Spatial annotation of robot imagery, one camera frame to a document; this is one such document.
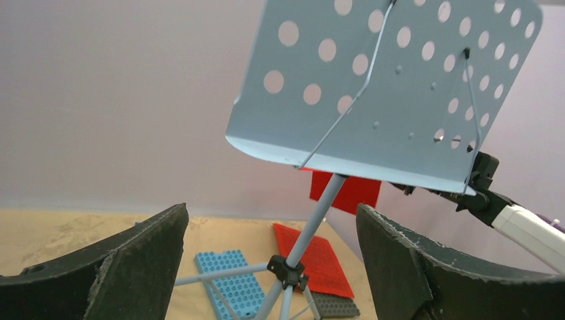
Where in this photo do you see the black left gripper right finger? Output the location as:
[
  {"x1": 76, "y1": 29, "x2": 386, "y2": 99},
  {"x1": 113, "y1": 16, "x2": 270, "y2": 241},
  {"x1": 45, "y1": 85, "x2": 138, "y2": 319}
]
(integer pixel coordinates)
[{"x1": 356, "y1": 204, "x2": 564, "y2": 319}]

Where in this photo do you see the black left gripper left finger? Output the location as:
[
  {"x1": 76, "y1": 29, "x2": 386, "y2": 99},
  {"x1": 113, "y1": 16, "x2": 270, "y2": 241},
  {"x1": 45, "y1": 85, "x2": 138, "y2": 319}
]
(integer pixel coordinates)
[{"x1": 1, "y1": 203, "x2": 189, "y2": 319}]

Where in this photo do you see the red sheet music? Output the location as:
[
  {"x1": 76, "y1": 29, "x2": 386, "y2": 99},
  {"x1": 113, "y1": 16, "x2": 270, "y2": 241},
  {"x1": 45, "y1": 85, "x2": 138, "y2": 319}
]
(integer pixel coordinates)
[
  {"x1": 302, "y1": 168, "x2": 382, "y2": 215},
  {"x1": 273, "y1": 223, "x2": 354, "y2": 299}
]

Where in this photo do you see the light blue music stand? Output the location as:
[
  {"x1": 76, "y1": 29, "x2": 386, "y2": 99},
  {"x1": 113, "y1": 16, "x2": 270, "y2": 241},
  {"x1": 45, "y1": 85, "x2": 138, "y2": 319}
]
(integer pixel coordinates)
[{"x1": 175, "y1": 1, "x2": 542, "y2": 319}]

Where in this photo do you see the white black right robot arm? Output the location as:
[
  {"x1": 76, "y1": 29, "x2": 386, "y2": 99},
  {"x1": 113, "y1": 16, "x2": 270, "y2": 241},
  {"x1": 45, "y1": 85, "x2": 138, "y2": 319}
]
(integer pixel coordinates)
[{"x1": 384, "y1": 149, "x2": 564, "y2": 274}]

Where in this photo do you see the grey building baseplate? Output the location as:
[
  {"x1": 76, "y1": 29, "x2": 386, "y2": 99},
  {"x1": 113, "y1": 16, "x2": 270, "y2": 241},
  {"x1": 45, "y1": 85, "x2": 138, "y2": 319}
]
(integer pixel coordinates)
[{"x1": 311, "y1": 291, "x2": 360, "y2": 319}]

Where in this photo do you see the light blue building baseplate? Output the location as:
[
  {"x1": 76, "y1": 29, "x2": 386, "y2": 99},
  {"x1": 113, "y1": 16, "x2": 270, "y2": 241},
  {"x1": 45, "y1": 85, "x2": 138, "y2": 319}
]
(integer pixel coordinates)
[{"x1": 194, "y1": 250, "x2": 265, "y2": 320}]

